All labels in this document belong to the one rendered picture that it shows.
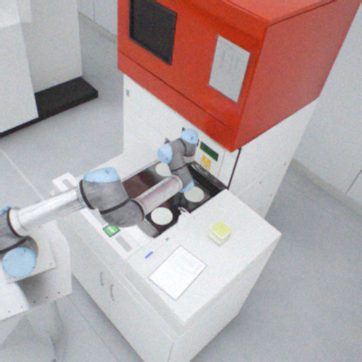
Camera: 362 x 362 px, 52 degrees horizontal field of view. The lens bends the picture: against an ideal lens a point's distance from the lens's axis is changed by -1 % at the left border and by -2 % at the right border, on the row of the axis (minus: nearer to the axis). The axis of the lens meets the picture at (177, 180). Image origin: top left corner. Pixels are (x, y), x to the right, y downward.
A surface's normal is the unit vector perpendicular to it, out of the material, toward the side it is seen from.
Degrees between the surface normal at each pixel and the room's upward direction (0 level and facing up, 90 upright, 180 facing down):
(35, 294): 0
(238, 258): 0
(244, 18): 90
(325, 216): 0
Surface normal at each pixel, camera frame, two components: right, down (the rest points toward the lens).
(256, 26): -0.72, 0.45
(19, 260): 0.44, 0.15
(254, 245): 0.11, -0.67
